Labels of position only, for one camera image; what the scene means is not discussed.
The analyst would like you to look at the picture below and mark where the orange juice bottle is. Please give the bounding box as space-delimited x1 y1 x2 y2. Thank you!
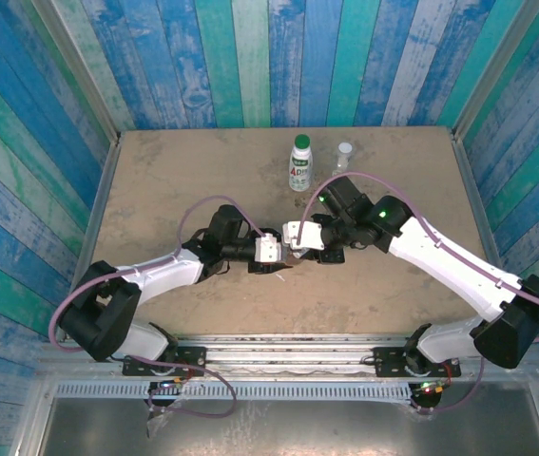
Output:
285 250 316 268

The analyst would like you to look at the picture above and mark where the clear plastic bottle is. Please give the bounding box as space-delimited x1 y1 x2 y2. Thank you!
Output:
331 150 354 177

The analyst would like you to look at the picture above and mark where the white plastic bottle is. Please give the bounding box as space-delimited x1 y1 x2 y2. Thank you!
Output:
288 145 314 193

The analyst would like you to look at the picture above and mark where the small circuit board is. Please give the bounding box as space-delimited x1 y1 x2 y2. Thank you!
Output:
414 377 452 395
148 377 188 396

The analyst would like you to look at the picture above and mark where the steel sheet panel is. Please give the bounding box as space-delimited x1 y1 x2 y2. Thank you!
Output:
35 397 539 450

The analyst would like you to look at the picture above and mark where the aluminium mounting rail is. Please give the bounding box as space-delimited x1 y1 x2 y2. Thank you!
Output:
35 334 539 381

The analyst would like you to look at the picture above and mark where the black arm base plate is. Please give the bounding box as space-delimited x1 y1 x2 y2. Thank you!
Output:
372 346 463 379
123 345 207 377

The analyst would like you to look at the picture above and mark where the slotted grey cable duct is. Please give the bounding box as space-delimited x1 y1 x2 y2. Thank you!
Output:
54 382 415 403

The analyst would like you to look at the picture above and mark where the aluminium table side rail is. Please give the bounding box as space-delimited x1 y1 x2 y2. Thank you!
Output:
450 127 528 343
53 135 123 342

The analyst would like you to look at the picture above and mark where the aluminium corner post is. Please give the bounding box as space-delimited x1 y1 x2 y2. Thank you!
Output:
29 0 122 143
452 0 539 142

